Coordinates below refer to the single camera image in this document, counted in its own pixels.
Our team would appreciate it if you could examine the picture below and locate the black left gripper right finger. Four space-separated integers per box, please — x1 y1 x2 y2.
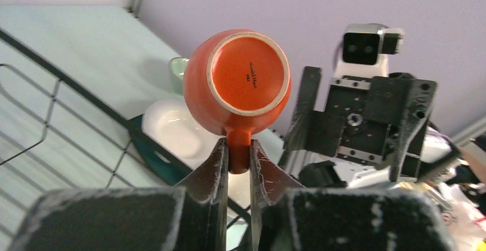
249 140 303 250

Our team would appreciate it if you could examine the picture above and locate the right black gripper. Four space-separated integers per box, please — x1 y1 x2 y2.
284 66 437 182

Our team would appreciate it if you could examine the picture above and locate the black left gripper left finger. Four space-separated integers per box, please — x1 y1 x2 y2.
175 138 229 250

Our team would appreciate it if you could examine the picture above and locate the small orange ceramic cup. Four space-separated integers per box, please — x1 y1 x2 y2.
183 29 292 174

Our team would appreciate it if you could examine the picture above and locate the white pink fluted plate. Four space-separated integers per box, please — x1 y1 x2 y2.
142 99 220 169

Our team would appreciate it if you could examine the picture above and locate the green floral ceramic bowl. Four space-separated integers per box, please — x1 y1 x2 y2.
168 57 189 95

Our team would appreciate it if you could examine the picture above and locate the white ceramic bowl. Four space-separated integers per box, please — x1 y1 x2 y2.
228 171 250 209

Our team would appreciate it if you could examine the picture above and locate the teal square plate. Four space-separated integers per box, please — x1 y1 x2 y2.
130 132 190 186

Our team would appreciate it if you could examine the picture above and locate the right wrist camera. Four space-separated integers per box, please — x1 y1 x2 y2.
333 23 405 79

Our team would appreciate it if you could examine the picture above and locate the black wire dish rack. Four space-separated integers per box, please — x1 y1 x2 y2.
0 28 252 251

